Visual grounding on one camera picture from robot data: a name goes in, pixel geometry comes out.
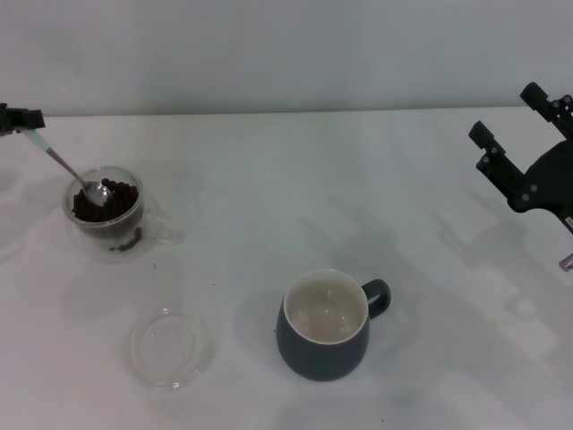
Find coffee beans pile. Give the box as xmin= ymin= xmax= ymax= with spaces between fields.
xmin=73 ymin=177 xmax=140 ymax=224

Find clear double-wall glass cup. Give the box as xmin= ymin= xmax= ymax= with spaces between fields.
xmin=61 ymin=166 xmax=184 ymax=264

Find metal spoon light blue handle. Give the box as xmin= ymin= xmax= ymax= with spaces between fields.
xmin=24 ymin=128 xmax=115 ymax=208

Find dark blue ceramic mug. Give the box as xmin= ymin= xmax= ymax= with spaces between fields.
xmin=275 ymin=268 xmax=392 ymax=383

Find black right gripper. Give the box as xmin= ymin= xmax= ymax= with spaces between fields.
xmin=468 ymin=82 xmax=573 ymax=234

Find clear glass saucer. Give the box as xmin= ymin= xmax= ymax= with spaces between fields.
xmin=129 ymin=307 xmax=217 ymax=391

